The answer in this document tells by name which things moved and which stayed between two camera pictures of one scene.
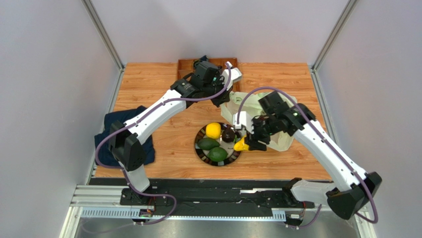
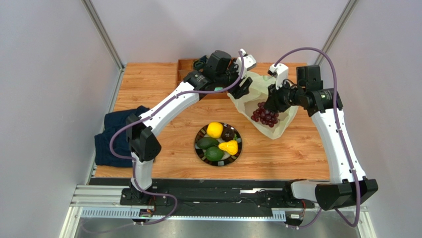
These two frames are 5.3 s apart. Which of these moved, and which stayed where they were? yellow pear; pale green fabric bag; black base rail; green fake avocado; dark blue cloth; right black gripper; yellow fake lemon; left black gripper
Moved: pale green fabric bag; right black gripper; left black gripper; yellow pear
Stayed: yellow fake lemon; black base rail; dark blue cloth; green fake avocado
